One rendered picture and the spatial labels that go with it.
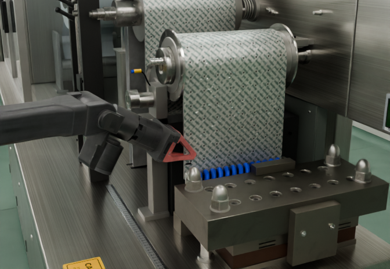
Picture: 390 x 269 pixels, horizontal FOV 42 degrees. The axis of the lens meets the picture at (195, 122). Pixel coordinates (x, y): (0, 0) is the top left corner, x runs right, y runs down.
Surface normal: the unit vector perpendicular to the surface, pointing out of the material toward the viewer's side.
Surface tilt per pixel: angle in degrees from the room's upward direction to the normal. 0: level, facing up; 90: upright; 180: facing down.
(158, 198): 90
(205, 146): 90
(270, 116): 90
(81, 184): 0
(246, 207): 0
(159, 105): 90
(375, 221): 0
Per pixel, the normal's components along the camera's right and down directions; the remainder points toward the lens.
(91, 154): -0.57, -0.18
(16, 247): 0.00, -0.95
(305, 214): 0.40, 0.28
